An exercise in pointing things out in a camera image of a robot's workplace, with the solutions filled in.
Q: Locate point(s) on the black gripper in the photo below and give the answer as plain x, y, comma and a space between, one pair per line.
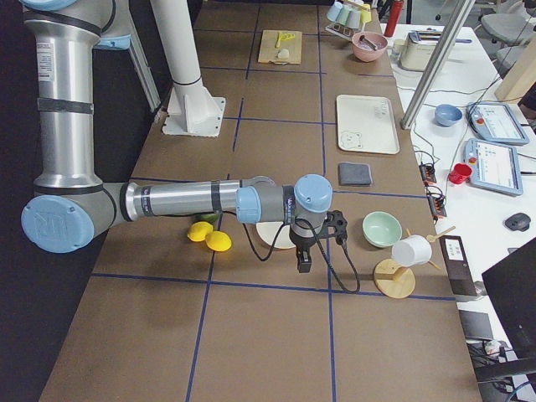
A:
303, 242

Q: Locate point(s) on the white steamed bun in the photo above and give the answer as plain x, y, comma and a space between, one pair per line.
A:
283, 54

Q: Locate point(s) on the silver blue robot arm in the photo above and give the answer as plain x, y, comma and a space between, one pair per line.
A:
72, 205

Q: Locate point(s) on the cream bear tray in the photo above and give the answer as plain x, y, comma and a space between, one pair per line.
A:
366, 124

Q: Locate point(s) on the white round plate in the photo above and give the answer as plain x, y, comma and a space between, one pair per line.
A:
275, 233

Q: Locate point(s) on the mint green bowl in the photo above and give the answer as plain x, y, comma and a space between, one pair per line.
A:
381, 229

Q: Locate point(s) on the wooden mug tree stand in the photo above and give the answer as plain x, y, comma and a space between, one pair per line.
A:
397, 281

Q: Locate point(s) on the yellow lemon outer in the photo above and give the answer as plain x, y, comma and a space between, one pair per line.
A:
218, 241

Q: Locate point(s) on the grey folded cloth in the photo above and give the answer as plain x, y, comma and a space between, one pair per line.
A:
354, 174

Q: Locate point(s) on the green avocado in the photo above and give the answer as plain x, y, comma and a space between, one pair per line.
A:
210, 218

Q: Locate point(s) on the white mug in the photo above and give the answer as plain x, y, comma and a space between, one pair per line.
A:
413, 250

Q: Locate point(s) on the yellow lemon near avocado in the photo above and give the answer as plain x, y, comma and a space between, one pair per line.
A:
198, 231

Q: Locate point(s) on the black power strip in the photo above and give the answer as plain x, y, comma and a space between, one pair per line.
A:
435, 196

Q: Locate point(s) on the black label box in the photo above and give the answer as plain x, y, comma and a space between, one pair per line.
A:
457, 267

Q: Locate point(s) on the red cup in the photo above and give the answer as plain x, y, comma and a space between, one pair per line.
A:
459, 173

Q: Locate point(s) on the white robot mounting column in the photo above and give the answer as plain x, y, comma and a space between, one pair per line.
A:
191, 110

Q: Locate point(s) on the black monitor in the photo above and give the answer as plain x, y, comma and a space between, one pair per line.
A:
510, 286

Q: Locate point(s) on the blue bowl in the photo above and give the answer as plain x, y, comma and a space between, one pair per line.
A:
447, 115

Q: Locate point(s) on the near teach pendant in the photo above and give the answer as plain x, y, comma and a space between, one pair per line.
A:
494, 166

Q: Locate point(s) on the teach pendant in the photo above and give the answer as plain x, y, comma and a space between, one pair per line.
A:
494, 166
494, 121

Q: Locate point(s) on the black computer mouse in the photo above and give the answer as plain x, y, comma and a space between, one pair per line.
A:
518, 222

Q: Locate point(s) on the wooden cutting board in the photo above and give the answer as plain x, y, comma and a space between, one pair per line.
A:
280, 47

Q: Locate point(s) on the pink bowl with ice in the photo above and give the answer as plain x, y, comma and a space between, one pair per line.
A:
363, 52

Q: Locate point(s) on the lemon slices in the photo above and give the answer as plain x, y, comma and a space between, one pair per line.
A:
287, 36

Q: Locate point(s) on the far teach pendant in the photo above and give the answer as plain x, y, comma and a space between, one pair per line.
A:
494, 121

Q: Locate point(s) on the acrylic cup rack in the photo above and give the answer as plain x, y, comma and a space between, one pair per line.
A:
343, 31

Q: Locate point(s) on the cream toaster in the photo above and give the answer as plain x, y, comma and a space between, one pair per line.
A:
418, 48

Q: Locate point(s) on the grey pastel cup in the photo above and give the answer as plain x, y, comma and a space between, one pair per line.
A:
354, 19

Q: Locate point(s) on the blue pastel cup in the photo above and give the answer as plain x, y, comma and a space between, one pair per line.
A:
334, 11

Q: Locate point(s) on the green pastel cup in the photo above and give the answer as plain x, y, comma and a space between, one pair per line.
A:
344, 14

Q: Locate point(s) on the yellow pastel cup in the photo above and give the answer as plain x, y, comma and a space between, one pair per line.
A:
366, 16

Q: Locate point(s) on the red water bottle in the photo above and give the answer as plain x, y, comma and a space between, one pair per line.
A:
395, 9

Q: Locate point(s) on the office chair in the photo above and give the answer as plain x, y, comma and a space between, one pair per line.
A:
513, 29

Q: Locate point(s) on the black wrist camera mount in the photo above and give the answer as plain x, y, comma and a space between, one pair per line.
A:
335, 226

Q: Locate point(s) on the aluminium frame post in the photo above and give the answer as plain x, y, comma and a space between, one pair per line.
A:
438, 58

